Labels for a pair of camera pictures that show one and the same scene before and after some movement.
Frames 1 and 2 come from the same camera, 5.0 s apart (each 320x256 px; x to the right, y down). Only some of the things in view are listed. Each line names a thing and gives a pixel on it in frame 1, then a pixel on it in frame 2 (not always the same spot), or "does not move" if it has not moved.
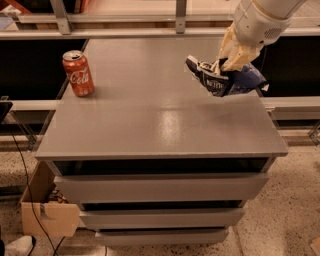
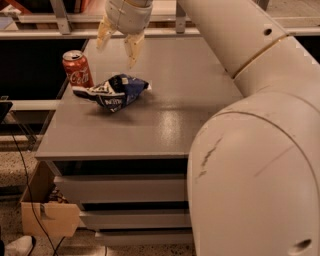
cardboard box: (56, 218) does not move
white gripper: (260, 24) -> (130, 17)
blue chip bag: (220, 82) -> (113, 92)
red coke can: (78, 73) does not move
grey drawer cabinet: (148, 153) does not move
